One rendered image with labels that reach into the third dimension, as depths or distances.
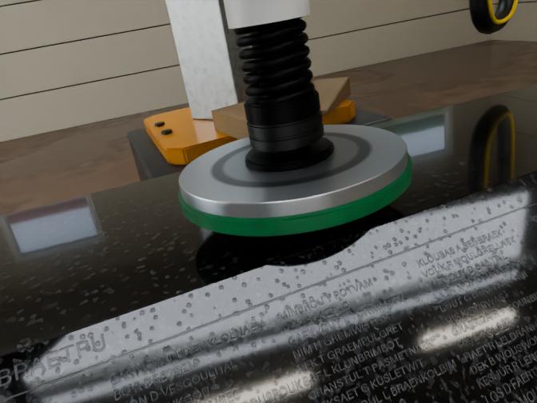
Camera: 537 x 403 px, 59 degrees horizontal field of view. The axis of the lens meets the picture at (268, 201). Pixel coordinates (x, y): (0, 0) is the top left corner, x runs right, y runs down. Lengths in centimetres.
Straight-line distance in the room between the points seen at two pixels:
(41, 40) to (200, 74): 532
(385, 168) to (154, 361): 23
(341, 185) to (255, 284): 10
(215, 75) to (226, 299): 92
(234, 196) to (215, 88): 89
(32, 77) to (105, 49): 93
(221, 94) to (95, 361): 95
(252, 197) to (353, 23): 667
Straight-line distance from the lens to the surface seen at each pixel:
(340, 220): 36
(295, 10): 40
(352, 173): 39
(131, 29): 642
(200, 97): 130
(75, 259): 49
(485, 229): 47
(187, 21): 128
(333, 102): 118
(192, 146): 108
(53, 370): 38
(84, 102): 654
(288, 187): 38
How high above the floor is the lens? 104
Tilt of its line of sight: 22 degrees down
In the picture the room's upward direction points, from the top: 10 degrees counter-clockwise
